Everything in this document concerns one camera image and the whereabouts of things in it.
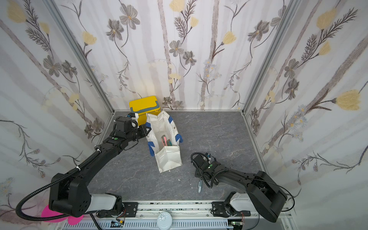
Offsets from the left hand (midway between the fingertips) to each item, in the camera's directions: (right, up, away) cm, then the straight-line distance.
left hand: (152, 126), depth 83 cm
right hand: (+28, -28, +4) cm, 40 cm away
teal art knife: (+8, -12, +16) cm, 22 cm away
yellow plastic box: (-12, +15, +21) cm, 28 cm away
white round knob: (+10, -44, -16) cm, 48 cm away
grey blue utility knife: (+28, -34, -3) cm, 44 cm away
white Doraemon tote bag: (+9, -18, 0) cm, 20 cm away
